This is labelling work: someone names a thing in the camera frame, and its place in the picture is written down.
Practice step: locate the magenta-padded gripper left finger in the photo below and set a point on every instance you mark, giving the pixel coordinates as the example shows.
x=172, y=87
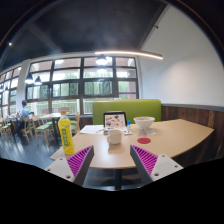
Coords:
x=60, y=166

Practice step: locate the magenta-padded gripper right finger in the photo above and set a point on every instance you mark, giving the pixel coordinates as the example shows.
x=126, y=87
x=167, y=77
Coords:
x=165, y=165

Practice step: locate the yellow drink bottle green label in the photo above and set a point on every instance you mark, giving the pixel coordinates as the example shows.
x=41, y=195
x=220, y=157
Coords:
x=66, y=136

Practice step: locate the flat round red coaster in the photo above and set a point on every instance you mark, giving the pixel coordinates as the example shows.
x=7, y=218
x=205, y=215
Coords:
x=144, y=140

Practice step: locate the white paper napkin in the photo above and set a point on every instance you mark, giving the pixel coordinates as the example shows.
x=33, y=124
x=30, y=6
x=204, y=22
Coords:
x=150, y=132

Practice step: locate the group of wooden chairs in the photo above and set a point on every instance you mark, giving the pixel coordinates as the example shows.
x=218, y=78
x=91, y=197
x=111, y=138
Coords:
x=41, y=128

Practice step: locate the white bowl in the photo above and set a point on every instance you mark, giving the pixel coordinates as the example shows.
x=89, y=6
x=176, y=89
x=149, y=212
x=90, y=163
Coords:
x=144, y=122

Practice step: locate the white paper sheet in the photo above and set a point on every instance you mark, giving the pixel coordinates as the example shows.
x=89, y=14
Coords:
x=90, y=129

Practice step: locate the small white device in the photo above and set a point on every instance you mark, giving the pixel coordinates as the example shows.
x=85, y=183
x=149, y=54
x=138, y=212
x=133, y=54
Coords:
x=127, y=132

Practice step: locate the small blue-capped bottle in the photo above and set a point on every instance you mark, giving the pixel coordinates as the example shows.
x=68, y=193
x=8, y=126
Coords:
x=128, y=124

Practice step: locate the white mug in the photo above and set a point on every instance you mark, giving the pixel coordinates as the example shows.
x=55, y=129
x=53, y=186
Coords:
x=114, y=136

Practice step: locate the person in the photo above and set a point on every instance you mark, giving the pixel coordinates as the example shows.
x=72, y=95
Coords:
x=24, y=115

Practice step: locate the green upholstered bench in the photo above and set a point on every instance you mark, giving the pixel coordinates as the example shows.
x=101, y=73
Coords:
x=133, y=108

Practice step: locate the black-framed picture stand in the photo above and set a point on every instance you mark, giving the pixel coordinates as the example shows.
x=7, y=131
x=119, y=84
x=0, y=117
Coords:
x=115, y=120

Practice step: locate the group of pendant lamps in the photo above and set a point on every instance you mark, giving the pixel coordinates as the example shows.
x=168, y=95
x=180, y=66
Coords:
x=101, y=60

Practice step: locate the long linear ceiling light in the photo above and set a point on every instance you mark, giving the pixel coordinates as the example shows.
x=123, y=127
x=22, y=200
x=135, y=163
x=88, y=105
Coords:
x=133, y=53

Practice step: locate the large dark-framed window wall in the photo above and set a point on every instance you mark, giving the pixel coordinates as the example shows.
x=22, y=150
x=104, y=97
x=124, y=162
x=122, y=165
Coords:
x=73, y=90

